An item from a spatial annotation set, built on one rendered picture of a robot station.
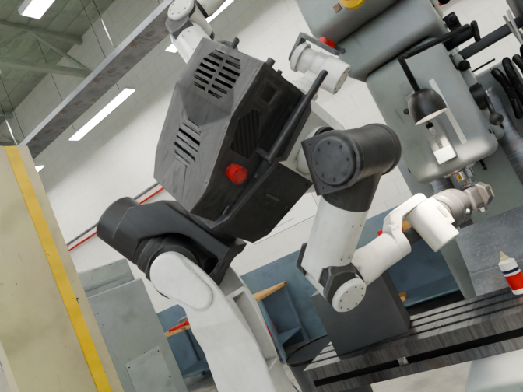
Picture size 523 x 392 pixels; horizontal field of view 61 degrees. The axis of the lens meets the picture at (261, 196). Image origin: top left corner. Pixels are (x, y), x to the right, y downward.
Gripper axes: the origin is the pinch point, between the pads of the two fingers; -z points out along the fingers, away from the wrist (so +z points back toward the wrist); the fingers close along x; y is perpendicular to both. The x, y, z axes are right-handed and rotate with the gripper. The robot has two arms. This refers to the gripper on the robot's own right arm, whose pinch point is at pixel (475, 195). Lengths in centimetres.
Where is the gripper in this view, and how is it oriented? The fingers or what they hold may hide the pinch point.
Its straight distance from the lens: 123.5
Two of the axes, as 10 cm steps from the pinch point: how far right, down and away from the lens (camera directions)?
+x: -5.2, 3.5, 7.8
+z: -7.5, 2.5, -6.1
